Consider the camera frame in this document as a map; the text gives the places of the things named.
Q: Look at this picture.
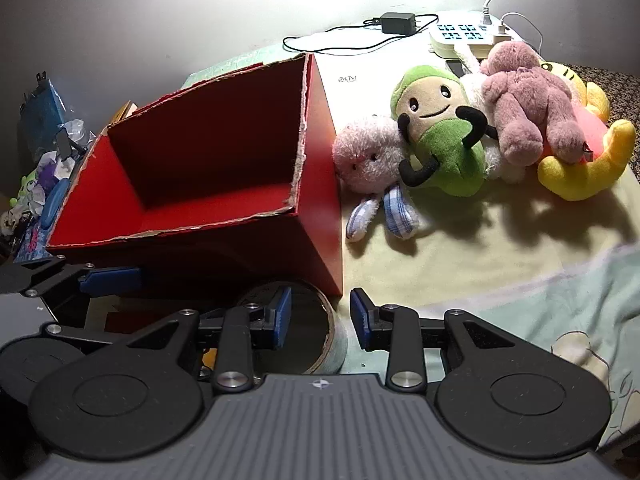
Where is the clutter pile of small toys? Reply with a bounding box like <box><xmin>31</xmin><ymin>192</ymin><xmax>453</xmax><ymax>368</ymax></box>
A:
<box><xmin>1</xmin><ymin>119</ymin><xmax>96</xmax><ymax>264</ymax></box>

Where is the green bear print blanket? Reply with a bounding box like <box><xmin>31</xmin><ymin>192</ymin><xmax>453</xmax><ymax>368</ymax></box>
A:
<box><xmin>179</xmin><ymin>41</ymin><xmax>640</xmax><ymax>449</ymax></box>

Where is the blue packaged item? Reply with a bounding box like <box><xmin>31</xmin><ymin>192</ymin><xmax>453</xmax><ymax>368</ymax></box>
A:
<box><xmin>17</xmin><ymin>70</ymin><xmax>66</xmax><ymax>162</ymax></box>

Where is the round tape roll container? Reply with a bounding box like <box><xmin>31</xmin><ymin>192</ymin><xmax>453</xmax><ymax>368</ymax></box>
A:
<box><xmin>239</xmin><ymin>282</ymin><xmax>348</xmax><ymax>375</ymax></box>

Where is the red cardboard box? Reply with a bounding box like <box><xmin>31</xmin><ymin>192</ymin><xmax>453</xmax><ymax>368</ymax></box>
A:
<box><xmin>48</xmin><ymin>54</ymin><xmax>343</xmax><ymax>296</ymax></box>

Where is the green bean plush toy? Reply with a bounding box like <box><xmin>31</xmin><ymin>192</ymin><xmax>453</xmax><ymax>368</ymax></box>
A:
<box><xmin>390</xmin><ymin>65</ymin><xmax>498</xmax><ymax>197</ymax></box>

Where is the yellow duck plush toy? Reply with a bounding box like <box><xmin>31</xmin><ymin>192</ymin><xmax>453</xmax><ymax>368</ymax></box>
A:
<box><xmin>537</xmin><ymin>61</ymin><xmax>636</xmax><ymax>202</ymax></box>

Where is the pink fluffy bunny plush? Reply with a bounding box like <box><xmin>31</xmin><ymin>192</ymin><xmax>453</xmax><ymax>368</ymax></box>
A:
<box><xmin>332</xmin><ymin>116</ymin><xmax>421</xmax><ymax>243</ymax></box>

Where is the mauve teddy bear plush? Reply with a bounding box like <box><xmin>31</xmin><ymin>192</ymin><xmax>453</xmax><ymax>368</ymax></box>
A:
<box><xmin>480</xmin><ymin>41</ymin><xmax>586</xmax><ymax>167</ymax></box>

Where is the brown patterned bedside mat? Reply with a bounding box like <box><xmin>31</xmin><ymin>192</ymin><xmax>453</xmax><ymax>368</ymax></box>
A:
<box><xmin>566</xmin><ymin>62</ymin><xmax>640</xmax><ymax>172</ymax></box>

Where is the white power strip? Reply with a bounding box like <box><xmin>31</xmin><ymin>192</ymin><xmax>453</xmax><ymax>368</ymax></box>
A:
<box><xmin>427</xmin><ymin>11</ymin><xmax>523</xmax><ymax>60</ymax></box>

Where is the black power adapter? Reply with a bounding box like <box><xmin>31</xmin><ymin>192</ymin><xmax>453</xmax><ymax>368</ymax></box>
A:
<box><xmin>378</xmin><ymin>12</ymin><xmax>418</xmax><ymax>36</ymax></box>

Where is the black adapter cable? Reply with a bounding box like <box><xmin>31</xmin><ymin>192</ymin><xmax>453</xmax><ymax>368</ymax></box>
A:
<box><xmin>282</xmin><ymin>12</ymin><xmax>441</xmax><ymax>56</ymax></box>

